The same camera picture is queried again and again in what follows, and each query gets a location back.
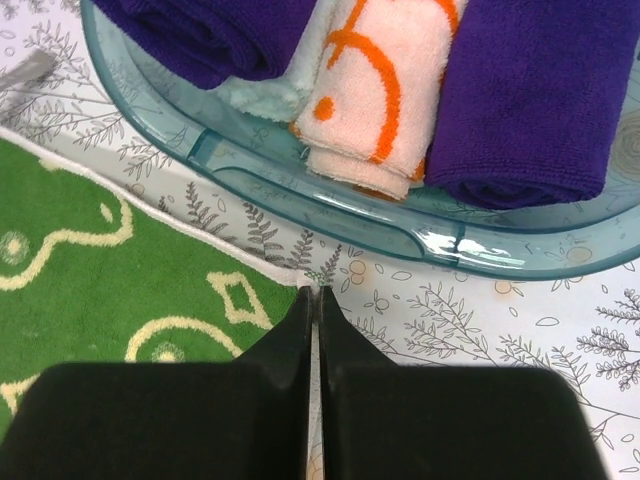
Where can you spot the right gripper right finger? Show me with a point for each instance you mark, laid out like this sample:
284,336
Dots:
382,420

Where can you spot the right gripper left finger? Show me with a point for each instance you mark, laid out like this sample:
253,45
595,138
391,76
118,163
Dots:
243,419

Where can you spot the green patterned towel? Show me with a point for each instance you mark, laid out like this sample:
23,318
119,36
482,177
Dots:
88,275

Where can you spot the floral table mat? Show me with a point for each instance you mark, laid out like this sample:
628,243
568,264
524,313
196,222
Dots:
413,313

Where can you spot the teal plastic basket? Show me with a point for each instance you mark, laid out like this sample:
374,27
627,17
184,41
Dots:
264,164

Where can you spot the peach orange rolled towel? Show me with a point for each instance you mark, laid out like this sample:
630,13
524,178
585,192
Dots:
371,115

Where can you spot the light blue towel in basket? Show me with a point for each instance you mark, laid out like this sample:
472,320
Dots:
281,99

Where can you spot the right purple rolled towel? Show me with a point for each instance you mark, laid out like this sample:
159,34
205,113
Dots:
531,99

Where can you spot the purple rolled towel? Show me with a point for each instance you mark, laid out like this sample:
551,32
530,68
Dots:
531,99
207,42

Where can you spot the left purple rolled towel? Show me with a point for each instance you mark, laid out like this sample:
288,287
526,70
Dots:
207,42

